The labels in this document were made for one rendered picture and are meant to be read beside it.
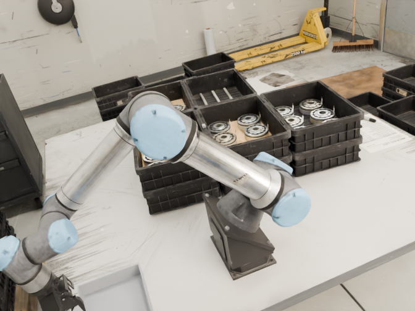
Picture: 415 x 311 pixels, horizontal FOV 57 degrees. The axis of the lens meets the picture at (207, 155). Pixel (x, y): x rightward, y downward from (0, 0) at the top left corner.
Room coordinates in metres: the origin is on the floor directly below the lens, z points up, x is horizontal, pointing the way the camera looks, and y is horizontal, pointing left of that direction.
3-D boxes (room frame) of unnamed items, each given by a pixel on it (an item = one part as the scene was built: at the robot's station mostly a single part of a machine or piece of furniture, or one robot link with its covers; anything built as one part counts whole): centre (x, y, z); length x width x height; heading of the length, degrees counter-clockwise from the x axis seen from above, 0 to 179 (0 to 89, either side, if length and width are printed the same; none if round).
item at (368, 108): (2.33, -1.18, 0.26); 0.40 x 0.30 x 0.23; 15
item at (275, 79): (2.31, -0.52, 0.71); 0.22 x 0.19 x 0.01; 15
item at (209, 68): (3.24, -0.15, 0.37); 0.40 x 0.30 x 0.45; 105
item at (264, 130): (1.43, -0.22, 0.86); 0.10 x 0.10 x 0.01
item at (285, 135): (1.42, -0.16, 0.92); 0.40 x 0.30 x 0.02; 6
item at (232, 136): (1.41, -0.08, 0.86); 0.10 x 0.10 x 0.01
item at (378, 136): (1.50, -0.76, 0.70); 0.33 x 0.23 x 0.01; 15
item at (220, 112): (1.42, -0.16, 0.87); 0.40 x 0.30 x 0.11; 6
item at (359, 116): (1.45, -0.46, 0.92); 0.40 x 0.30 x 0.02; 6
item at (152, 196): (1.39, 0.14, 0.76); 0.40 x 0.30 x 0.12; 6
